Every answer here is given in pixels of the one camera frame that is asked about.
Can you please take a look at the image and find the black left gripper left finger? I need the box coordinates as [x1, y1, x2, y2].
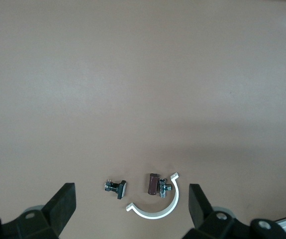
[0, 183, 77, 239]

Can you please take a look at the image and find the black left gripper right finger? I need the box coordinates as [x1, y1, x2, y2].
[184, 184, 286, 239]

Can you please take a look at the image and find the chrome valve fitting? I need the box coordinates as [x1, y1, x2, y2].
[157, 178, 173, 199]

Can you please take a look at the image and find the white curved pipe clip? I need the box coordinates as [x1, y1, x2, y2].
[125, 172, 180, 220]

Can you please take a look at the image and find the brown cylinder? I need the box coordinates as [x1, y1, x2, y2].
[146, 173, 160, 196]

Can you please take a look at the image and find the small black switch part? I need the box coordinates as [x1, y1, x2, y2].
[104, 179, 128, 200]

